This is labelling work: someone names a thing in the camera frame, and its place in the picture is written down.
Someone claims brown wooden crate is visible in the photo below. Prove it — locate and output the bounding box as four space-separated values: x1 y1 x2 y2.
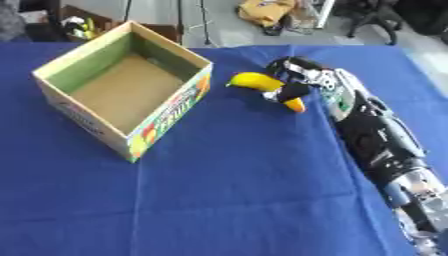
57 4 184 44

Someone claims open cardboard box green inside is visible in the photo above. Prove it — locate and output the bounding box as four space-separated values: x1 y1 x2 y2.
31 20 216 164

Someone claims black tripod leg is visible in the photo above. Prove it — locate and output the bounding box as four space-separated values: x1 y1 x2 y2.
197 0 214 46

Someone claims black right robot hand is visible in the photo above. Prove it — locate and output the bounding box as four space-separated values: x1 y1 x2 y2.
260 56 340 105

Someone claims yellow and white toy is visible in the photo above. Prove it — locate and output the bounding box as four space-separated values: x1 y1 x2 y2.
59 15 98 42

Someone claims black office chair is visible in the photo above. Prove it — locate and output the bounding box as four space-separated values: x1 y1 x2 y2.
334 0 448 46

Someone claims yellow bag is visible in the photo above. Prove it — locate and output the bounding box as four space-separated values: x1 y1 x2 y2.
234 0 300 29

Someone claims yellow toy banana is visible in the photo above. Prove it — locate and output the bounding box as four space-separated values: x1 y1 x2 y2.
224 71 308 114

